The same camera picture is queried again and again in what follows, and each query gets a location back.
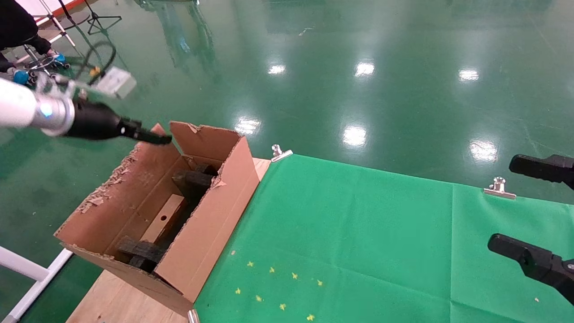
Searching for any large open cardboard carton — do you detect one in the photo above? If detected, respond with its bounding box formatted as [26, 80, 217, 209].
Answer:
[54, 120, 261, 317]

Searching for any black tripod stand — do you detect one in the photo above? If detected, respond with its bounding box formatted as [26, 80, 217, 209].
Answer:
[83, 0, 123, 36]

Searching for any silver binder clip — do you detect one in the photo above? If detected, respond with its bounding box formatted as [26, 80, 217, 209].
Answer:
[270, 144, 294, 163]
[483, 177, 517, 200]

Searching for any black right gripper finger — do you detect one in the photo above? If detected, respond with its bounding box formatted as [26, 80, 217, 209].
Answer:
[487, 233, 574, 306]
[509, 154, 574, 190]

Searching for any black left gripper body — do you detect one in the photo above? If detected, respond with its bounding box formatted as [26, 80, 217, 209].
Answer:
[66, 100, 125, 141]

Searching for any white stand pole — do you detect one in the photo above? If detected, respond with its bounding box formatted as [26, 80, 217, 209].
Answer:
[38, 0, 77, 48]

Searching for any person in black clothes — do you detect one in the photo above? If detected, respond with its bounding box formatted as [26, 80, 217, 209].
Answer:
[0, 0, 52, 75]

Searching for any green cloth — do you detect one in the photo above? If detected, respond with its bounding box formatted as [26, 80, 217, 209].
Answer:
[194, 154, 574, 323]

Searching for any white metal frame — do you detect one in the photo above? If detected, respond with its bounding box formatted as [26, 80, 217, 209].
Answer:
[0, 246, 74, 323]

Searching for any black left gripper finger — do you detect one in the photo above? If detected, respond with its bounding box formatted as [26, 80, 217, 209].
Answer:
[120, 118, 173, 140]
[122, 128, 173, 145]

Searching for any wheeled metal stool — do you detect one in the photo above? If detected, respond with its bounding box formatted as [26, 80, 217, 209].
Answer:
[22, 45, 70, 87]

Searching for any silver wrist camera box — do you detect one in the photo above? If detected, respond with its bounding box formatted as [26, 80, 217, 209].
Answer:
[36, 66, 138, 100]

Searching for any black foam block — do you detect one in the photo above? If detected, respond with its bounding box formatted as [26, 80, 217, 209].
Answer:
[172, 163, 221, 212]
[117, 236, 167, 274]

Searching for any white board with red edge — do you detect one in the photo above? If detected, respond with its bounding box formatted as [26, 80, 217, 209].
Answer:
[16, 0, 88, 21]

